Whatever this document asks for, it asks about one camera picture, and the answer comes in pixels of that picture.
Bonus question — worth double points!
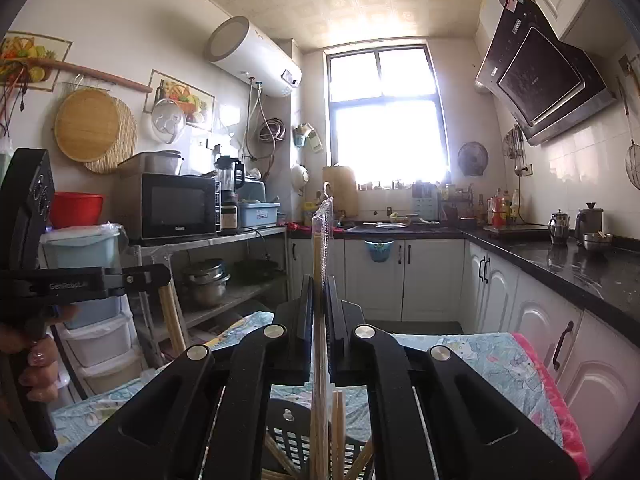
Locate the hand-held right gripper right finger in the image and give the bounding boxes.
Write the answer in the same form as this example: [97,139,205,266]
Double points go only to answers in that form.
[324,275,581,480]

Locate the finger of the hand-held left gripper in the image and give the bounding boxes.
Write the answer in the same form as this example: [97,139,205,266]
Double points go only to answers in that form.
[102,262,173,306]

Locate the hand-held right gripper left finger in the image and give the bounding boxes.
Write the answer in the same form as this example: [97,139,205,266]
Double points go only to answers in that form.
[55,274,315,480]

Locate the green plastic utensil basket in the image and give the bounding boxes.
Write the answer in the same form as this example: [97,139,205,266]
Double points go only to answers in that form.
[262,400,376,480]

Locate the person's left hand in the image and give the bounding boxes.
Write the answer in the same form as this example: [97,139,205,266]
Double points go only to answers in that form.
[0,305,79,406]

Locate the red plastic basin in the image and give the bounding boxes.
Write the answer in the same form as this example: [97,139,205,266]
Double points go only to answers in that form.
[49,191,106,230]

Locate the stainless steel pot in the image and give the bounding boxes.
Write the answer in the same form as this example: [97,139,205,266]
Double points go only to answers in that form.
[180,258,232,309]

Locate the blue plastic drawer unit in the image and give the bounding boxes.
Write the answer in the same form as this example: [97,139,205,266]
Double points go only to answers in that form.
[40,225,146,396]

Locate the black microwave oven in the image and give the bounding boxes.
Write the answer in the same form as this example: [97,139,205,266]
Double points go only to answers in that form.
[117,172,222,242]

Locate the metal shelf rack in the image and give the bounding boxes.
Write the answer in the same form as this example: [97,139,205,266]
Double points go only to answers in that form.
[127,226,291,366]

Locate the blue hanging bin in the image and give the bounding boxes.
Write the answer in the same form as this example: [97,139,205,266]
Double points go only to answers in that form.
[363,240,395,264]

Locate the round bamboo board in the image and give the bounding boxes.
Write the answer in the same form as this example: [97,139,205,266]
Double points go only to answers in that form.
[54,88,121,163]

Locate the white lower cabinets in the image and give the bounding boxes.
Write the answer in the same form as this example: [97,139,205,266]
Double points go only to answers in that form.
[287,237,640,466]

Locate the metal baking tray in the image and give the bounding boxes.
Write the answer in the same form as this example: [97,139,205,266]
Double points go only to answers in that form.
[117,150,185,177]

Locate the round woven mat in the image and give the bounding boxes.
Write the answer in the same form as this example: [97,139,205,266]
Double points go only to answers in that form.
[82,96,138,176]

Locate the blue plastic box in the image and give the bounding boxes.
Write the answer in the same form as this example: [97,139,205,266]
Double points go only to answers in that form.
[237,201,279,229]

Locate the black blender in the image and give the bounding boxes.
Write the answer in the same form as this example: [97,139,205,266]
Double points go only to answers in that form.
[214,155,247,233]

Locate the beige cutting board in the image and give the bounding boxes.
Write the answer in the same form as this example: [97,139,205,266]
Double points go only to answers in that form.
[321,165,360,217]

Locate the wooden rolling pin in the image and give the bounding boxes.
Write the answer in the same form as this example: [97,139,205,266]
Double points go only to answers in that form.
[0,57,153,94]

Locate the white hanging colander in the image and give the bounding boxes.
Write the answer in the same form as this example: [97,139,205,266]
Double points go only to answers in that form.
[291,162,310,196]

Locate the white pot lid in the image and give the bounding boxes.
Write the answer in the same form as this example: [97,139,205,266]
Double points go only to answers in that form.
[150,98,187,146]

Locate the row of condiment bottles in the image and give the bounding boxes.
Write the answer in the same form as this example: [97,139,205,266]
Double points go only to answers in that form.
[475,189,523,228]

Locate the wooden board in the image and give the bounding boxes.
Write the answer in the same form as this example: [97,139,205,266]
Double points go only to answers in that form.
[482,223,551,237]

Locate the kitchen window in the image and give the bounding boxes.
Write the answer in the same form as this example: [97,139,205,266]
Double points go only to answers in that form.
[322,44,451,186]

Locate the pink blanket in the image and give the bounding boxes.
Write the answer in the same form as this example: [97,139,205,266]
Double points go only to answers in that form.
[510,331,593,476]

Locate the black kitchen countertop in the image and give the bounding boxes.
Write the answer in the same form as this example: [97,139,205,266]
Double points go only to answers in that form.
[287,222,640,348]

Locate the white water heater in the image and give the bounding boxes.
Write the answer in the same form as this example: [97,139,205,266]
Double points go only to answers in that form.
[206,16,304,99]

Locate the metal kettle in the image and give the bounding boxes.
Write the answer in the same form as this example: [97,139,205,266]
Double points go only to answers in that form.
[548,208,572,246]

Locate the hanging metal ladles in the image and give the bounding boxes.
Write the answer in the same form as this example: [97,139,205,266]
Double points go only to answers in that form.
[502,124,531,178]

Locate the steel bowl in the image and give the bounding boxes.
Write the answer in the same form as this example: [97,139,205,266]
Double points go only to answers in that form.
[582,232,614,252]

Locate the metal pot with lid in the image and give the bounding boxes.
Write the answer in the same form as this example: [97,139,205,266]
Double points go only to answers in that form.
[574,201,606,247]

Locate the black range hood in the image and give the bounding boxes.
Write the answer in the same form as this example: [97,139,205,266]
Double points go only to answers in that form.
[475,0,618,147]

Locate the fruit wall picture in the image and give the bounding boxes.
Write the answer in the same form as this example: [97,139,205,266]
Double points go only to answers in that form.
[144,69,216,131]
[0,30,73,93]

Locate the coiled hose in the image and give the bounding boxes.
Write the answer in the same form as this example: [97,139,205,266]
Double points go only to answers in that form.
[257,117,287,147]

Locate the round grey wall fan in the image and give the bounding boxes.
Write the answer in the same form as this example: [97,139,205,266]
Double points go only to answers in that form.
[457,141,489,177]

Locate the wire mesh strainer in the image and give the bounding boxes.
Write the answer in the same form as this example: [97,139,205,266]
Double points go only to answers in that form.
[617,76,640,201]

